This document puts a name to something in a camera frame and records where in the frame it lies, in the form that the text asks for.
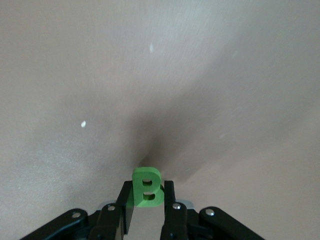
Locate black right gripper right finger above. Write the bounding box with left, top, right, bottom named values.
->
left=159, top=179, right=266, bottom=240

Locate brown table mat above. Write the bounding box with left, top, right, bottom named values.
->
left=0, top=0, right=320, bottom=240

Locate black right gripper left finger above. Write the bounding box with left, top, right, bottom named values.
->
left=19, top=179, right=138, bottom=240

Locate green letter B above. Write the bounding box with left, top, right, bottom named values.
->
left=131, top=166, right=166, bottom=208

